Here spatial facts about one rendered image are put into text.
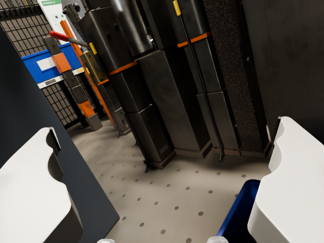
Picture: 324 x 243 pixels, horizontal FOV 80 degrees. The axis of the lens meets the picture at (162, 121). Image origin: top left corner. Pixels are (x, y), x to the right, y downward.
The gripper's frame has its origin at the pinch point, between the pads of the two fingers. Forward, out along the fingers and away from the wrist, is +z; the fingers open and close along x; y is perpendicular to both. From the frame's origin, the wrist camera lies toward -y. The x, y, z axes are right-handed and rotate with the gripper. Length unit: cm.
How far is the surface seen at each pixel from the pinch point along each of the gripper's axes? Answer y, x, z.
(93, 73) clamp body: 16, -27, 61
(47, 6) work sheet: -7, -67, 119
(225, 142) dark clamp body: 21.9, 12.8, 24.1
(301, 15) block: -4.6, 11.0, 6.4
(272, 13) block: -4.7, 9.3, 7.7
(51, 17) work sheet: -1, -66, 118
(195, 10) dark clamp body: -4.3, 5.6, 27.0
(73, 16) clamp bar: -3, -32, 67
